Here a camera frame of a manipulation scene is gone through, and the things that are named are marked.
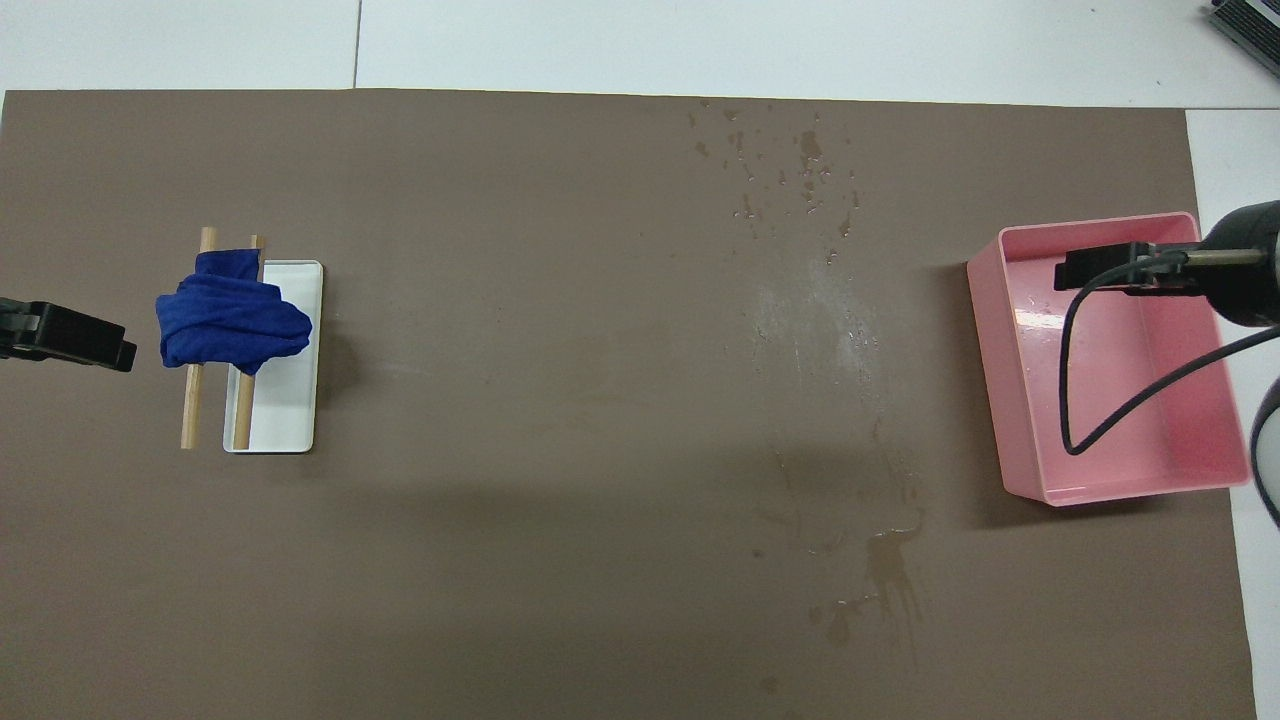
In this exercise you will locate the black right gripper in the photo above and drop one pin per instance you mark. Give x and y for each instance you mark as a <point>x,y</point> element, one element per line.
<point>1245,285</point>

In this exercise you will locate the blue cloth towel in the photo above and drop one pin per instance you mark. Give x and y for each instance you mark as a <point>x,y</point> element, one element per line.
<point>230,320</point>

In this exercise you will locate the white towel rack base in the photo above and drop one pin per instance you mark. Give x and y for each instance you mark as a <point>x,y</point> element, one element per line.
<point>285,400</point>

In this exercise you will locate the scattered water droplets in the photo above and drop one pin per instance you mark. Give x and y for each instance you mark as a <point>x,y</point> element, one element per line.
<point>808,148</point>

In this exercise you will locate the pink plastic bin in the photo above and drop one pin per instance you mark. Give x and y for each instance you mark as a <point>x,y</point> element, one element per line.
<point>1120,420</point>

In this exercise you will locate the dark grey striped device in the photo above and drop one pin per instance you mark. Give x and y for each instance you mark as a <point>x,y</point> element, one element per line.
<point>1250,20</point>

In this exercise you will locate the brown table mat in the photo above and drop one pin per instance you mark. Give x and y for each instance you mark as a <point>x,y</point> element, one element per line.
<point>500,600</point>

